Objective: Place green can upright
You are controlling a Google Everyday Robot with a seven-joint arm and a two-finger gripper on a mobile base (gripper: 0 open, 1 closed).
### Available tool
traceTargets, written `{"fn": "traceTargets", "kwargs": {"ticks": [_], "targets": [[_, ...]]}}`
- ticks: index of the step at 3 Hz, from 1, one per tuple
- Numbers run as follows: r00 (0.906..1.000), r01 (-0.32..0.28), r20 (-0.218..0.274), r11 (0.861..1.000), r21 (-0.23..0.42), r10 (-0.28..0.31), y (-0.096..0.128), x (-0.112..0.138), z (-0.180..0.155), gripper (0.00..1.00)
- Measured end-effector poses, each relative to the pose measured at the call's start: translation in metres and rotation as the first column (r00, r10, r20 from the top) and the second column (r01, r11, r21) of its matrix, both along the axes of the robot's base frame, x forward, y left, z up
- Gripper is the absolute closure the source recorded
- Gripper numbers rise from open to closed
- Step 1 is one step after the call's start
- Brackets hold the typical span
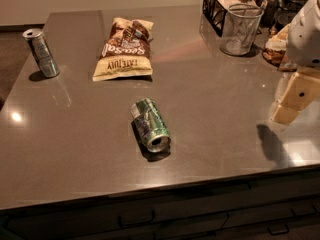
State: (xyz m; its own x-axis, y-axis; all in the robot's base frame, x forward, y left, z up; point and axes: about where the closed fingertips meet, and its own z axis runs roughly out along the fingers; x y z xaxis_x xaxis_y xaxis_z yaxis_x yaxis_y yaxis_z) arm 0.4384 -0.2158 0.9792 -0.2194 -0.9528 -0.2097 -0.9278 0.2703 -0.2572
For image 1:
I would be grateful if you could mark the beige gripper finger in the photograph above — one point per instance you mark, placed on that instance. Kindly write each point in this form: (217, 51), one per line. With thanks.
(283, 115)
(301, 90)

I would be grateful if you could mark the green soda can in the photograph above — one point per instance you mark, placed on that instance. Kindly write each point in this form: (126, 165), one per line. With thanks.
(150, 126)

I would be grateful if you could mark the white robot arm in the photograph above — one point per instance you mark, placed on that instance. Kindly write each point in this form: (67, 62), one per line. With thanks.
(303, 46)

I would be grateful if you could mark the tall silver can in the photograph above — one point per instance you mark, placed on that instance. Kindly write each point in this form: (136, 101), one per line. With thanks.
(41, 52)

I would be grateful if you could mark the dark drawer cabinet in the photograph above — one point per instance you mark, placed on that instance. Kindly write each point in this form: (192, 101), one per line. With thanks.
(222, 211)

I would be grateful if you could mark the brown chip bag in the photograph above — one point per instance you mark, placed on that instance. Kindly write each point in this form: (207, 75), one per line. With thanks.
(127, 51)

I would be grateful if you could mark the black drawer handle right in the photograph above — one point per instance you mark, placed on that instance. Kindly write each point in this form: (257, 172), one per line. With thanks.
(278, 229)

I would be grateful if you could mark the black wire basket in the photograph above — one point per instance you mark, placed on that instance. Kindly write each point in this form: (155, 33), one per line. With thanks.
(215, 11)

